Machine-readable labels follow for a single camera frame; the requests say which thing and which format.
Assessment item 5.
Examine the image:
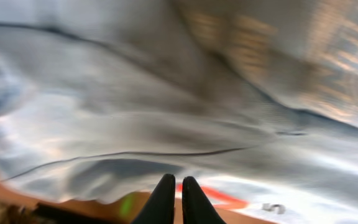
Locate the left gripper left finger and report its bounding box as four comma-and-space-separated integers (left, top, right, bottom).
131, 174, 176, 224

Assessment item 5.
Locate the light blue printed t-shirt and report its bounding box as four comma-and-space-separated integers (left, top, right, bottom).
0, 0, 358, 223

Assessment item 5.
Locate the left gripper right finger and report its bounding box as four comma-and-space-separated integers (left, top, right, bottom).
182, 176, 226, 224

